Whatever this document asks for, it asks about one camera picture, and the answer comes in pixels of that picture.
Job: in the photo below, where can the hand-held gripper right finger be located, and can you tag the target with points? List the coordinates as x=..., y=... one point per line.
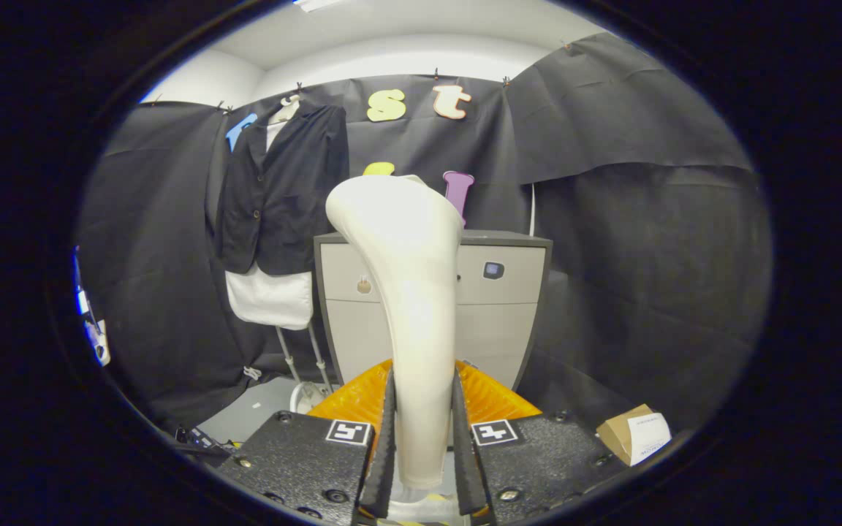
x=545, y=460

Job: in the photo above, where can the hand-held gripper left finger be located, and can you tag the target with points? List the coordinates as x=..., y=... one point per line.
x=297, y=467

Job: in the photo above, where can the black blazer jacket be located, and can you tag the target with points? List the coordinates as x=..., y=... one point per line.
x=289, y=197

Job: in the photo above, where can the cardboard box with white label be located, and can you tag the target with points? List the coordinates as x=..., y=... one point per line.
x=633, y=438

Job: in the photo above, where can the black power strip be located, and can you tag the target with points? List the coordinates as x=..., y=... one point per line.
x=198, y=438

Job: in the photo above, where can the beige cabinet with grey top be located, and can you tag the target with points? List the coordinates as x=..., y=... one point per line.
x=501, y=321

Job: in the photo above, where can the round cabinet keyhole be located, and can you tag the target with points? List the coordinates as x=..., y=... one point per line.
x=364, y=286

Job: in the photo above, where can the small electronic cabinet lock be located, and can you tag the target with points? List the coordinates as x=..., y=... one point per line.
x=493, y=270

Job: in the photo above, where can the black backdrop cloth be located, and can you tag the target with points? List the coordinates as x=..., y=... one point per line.
x=647, y=256

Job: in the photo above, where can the white and blue equipment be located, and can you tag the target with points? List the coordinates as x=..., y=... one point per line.
x=99, y=343

